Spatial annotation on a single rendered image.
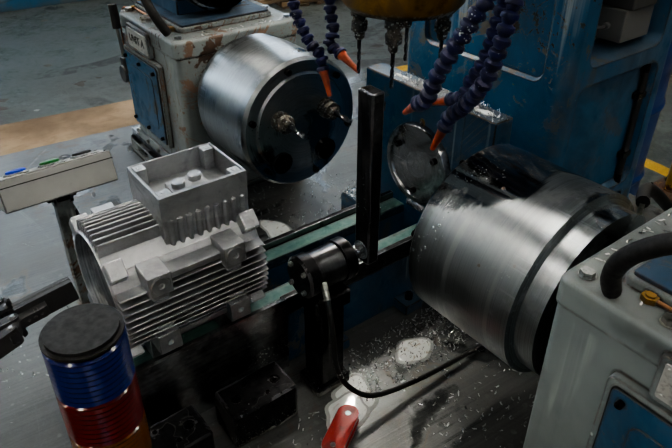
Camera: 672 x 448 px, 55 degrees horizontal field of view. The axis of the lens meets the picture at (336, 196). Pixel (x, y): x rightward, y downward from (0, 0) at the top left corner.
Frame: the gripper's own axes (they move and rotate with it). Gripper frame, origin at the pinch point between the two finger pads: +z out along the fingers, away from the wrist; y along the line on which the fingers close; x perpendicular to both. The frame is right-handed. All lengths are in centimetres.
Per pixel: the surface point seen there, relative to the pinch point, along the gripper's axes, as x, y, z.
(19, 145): 92, 240, 24
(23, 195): -1.8, 23.2, 4.3
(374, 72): -3, 12, 63
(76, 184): -0.1, 22.9, 11.7
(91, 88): 115, 329, 84
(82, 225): -7.1, 0.8, 7.5
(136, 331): 3.0, -9.5, 7.0
